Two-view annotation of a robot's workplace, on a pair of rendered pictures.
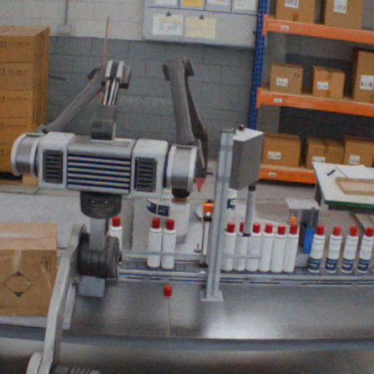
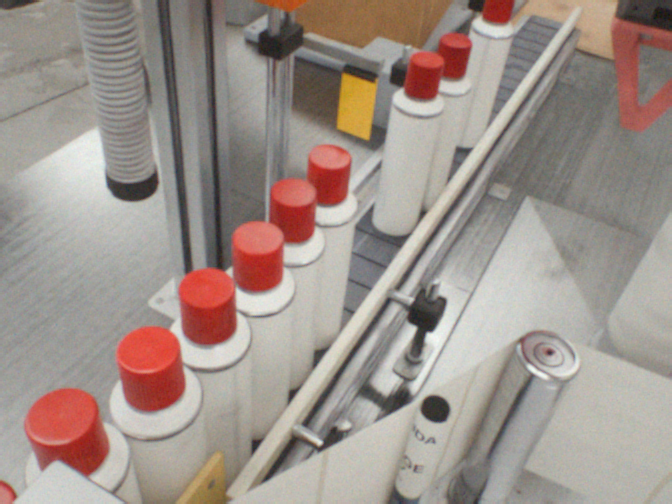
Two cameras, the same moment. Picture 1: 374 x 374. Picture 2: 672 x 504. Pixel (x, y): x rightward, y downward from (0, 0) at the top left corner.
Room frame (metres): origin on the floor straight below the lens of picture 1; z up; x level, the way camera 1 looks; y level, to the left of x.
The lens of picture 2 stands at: (2.68, -0.48, 1.36)
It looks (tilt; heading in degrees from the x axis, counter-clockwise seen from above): 43 degrees down; 118
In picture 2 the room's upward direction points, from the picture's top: 7 degrees clockwise
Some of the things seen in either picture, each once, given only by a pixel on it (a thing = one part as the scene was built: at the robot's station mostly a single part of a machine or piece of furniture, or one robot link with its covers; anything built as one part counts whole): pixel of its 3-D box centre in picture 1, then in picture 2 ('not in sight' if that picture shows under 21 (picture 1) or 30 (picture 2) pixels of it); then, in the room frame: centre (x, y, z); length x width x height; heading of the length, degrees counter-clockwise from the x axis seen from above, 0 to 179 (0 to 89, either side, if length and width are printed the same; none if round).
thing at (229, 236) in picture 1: (229, 246); (288, 293); (2.48, -0.19, 0.98); 0.05 x 0.05 x 0.20
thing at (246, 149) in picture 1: (240, 158); not in sight; (2.40, -0.19, 1.38); 0.17 x 0.10 x 0.19; 149
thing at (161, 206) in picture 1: (167, 195); not in sight; (3.09, 0.09, 0.95); 0.20 x 0.20 x 0.14
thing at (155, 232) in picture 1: (154, 242); (436, 128); (2.46, 0.11, 0.98); 0.05 x 0.05 x 0.20
